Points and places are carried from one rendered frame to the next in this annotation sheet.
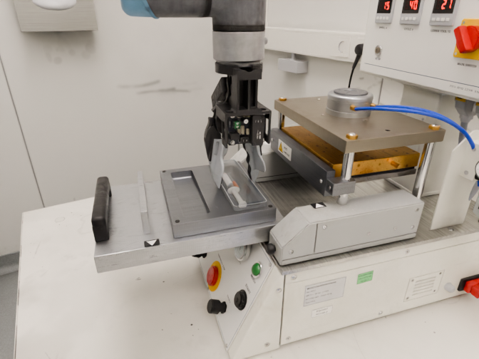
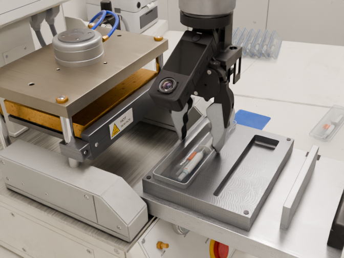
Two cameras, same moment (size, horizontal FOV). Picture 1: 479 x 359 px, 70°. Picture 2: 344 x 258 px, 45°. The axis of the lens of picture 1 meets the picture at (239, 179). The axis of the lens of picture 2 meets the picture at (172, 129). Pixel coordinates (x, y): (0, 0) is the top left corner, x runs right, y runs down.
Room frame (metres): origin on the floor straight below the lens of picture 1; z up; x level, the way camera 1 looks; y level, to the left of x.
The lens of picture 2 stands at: (0.93, 0.37, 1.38)
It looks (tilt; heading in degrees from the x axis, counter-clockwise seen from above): 33 degrees down; 228
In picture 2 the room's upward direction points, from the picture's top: 2 degrees counter-clockwise
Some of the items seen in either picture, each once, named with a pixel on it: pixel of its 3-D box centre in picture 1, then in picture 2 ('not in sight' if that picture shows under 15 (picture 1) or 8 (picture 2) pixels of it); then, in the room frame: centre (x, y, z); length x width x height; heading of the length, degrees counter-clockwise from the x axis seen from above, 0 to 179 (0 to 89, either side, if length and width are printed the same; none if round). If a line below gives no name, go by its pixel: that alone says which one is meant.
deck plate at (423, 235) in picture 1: (349, 196); (80, 142); (0.63, -0.23, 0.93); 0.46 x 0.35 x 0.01; 107
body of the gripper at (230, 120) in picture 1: (239, 104); (208, 51); (0.52, 0.00, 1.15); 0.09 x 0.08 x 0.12; 17
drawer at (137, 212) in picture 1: (186, 202); (251, 178); (0.52, 0.09, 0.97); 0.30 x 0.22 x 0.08; 107
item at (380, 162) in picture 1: (346, 136); (87, 79); (0.61, -0.20, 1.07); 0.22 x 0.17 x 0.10; 17
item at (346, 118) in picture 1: (366, 127); (76, 63); (0.61, -0.23, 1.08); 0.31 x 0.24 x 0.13; 17
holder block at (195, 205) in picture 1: (212, 193); (222, 163); (0.54, 0.05, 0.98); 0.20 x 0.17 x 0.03; 17
